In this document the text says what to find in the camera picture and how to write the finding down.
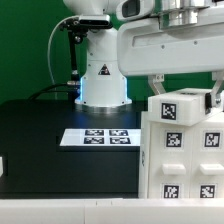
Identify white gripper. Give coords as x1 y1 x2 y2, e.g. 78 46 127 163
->
117 9 224 110

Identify white left rail block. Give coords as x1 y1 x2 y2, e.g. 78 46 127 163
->
0 156 3 178

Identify black base cables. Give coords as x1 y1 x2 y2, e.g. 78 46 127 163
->
27 81 82 102

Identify white curved cable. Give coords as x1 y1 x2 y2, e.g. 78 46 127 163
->
47 15 80 86

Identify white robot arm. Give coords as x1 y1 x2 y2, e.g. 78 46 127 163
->
63 0 224 108

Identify white marker base sheet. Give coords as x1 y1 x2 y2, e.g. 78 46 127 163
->
60 129 141 147

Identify black camera on stand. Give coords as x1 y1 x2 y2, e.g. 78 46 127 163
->
59 15 112 100

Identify white front rail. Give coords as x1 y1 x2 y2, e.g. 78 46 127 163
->
0 199 224 224

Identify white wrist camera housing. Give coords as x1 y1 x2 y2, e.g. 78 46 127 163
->
116 0 155 21

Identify white door panel with knob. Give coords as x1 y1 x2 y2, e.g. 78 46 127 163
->
190 128 224 199

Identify white cabinet box part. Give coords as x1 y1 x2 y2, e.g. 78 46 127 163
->
148 88 223 126

